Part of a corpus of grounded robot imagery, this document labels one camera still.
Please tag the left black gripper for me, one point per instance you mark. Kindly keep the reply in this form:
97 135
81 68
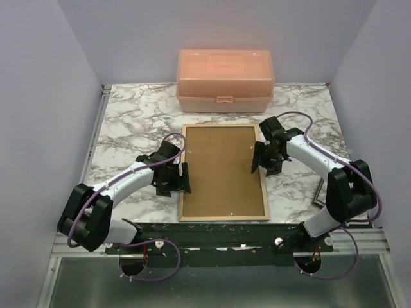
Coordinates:
181 181

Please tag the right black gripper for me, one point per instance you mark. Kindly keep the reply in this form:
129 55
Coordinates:
273 168

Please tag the light wooden picture frame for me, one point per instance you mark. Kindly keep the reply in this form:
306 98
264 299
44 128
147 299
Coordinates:
183 179

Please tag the brown frame backing board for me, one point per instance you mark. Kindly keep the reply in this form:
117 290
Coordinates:
221 170

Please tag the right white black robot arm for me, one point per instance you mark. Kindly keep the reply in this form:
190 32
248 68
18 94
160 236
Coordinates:
350 190

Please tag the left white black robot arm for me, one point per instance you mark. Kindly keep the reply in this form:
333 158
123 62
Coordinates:
87 217

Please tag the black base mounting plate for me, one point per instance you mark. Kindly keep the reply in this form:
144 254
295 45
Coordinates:
168 245

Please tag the orange translucent plastic box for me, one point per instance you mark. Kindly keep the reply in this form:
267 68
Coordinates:
224 80

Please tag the aluminium rail frame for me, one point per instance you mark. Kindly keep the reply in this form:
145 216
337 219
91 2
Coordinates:
137 119

